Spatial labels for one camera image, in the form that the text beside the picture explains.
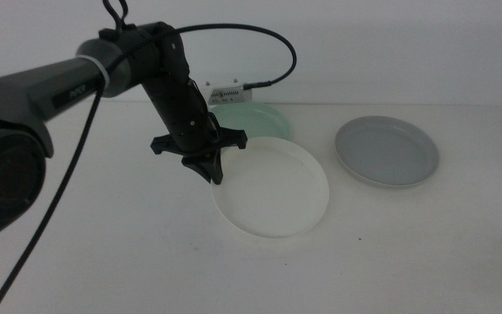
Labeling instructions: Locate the white shallow bowl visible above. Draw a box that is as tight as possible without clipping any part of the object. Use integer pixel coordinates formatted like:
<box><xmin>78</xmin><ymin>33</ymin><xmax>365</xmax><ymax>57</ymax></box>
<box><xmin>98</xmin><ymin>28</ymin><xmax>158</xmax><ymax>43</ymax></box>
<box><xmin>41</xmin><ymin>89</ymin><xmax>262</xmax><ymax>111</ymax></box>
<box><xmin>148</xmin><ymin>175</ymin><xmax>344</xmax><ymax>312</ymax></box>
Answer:
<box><xmin>211</xmin><ymin>136</ymin><xmax>330</xmax><ymax>239</ymax></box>

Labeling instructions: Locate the pale green shallow bowl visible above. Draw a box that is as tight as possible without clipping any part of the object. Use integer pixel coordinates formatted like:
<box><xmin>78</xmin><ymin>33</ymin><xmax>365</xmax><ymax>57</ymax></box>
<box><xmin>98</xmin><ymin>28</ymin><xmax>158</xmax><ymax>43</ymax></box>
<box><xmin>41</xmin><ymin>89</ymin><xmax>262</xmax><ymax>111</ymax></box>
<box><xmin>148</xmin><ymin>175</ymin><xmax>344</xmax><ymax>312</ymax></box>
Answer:
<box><xmin>210</xmin><ymin>102</ymin><xmax>294</xmax><ymax>143</ymax></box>

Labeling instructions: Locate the grey shallow bowl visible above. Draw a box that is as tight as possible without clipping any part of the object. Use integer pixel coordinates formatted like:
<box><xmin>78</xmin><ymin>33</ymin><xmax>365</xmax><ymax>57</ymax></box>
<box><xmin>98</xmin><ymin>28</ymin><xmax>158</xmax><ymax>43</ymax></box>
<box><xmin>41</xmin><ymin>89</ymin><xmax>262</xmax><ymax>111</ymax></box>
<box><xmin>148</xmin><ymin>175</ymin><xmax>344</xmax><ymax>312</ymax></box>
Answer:
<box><xmin>334</xmin><ymin>115</ymin><xmax>440</xmax><ymax>189</ymax></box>

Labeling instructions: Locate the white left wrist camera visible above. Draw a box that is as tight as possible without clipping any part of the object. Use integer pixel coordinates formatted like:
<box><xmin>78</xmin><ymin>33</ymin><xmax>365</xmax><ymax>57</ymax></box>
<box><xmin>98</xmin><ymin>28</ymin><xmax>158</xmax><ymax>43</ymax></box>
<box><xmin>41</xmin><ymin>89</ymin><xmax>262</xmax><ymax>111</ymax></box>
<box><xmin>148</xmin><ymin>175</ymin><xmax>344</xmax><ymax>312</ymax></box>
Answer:
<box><xmin>205</xmin><ymin>78</ymin><xmax>254</xmax><ymax>106</ymax></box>

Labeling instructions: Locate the white cable tie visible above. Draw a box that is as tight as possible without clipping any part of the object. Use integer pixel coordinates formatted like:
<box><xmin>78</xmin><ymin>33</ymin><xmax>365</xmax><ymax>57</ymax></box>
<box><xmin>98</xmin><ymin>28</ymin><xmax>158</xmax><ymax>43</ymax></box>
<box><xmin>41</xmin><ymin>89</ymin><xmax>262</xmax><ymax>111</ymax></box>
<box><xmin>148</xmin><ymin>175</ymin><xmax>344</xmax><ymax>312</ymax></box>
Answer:
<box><xmin>75</xmin><ymin>54</ymin><xmax>111</xmax><ymax>93</ymax></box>

